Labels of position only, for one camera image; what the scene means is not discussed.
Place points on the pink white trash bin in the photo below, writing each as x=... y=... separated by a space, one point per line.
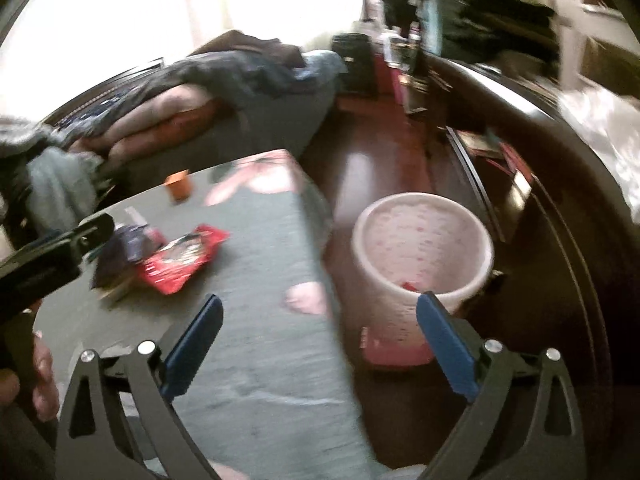
x=407 y=244

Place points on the dark blue snack wrapper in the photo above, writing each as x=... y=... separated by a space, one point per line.
x=119 y=256

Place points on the floral grey tablecloth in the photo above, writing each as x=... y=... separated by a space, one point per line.
x=273 y=398

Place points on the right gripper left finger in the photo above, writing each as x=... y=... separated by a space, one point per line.
x=117 y=419

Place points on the black suitcase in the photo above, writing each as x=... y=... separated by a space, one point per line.
x=356 y=51

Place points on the person's left hand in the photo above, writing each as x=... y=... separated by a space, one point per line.
x=41 y=385

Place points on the small orange box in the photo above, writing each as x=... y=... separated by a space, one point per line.
x=179 y=186

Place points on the red snack wrapper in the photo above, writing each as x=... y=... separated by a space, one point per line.
x=175 y=263

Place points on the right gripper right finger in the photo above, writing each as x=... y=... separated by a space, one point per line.
x=522 y=420

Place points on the dark wooden dresser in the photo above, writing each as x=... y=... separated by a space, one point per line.
x=566 y=252

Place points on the dark wooden bed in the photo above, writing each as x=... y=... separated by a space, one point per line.
x=266 y=106

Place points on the light blue fleece garment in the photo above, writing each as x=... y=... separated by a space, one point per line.
x=48 y=185

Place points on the pink and blue quilt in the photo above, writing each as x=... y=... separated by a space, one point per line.
x=175 y=105

